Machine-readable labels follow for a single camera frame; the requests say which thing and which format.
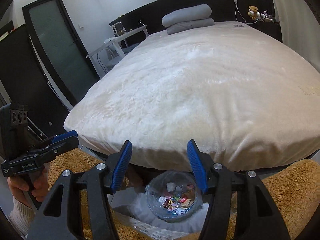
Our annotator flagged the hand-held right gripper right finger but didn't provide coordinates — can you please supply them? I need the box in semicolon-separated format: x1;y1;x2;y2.
187;139;294;240

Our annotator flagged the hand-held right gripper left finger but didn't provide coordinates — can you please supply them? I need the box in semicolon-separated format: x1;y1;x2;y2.
26;140;132;240

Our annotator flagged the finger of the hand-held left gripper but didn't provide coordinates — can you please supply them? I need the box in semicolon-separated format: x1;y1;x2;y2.
35;130;77;148
25;135;79;165

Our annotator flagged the heap of colourful wrappers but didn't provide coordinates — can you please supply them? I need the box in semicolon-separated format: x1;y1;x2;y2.
159;182;197;217

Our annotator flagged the bin with clear plastic liner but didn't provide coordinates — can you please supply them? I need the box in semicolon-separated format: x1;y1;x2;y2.
145;170;202;222

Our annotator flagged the person's left forearm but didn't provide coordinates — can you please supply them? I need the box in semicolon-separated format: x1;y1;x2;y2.
10;196;38;237

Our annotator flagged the person's left hand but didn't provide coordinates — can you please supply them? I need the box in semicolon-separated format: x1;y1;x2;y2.
7;167;50;202

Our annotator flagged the white plastic packaging bag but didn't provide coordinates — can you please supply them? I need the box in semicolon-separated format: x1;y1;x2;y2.
111;201;210;240

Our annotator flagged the black wardrobe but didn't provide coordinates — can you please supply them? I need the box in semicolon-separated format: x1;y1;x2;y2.
0;21;73;155

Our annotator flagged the beige bed blanket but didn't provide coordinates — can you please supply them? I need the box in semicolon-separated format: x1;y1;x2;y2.
64;21;320;173

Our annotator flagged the black framed glass door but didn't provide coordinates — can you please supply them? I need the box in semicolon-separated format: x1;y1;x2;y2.
22;0;100;110

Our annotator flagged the brown fuzzy plush fabric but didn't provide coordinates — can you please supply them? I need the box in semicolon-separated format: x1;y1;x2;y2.
47;149;320;240

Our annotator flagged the white chair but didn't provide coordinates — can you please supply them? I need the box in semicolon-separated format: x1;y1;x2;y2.
96;38;125;74

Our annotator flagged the grey folded duvet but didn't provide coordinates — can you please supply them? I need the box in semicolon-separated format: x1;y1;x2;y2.
161;4;215;35

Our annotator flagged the brown teddy bear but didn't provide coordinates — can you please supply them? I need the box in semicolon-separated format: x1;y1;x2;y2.
247;5;259;20

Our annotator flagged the group of small toiletry bottles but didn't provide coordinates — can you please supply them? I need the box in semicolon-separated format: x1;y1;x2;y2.
260;10;276;23

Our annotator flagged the black headboard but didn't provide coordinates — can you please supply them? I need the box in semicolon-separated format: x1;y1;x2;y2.
109;0;283;43

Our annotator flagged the cream curtain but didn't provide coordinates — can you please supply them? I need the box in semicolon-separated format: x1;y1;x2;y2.
267;0;320;63

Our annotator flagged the white charger with cable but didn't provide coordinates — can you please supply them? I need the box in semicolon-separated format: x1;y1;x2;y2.
234;0;258;25

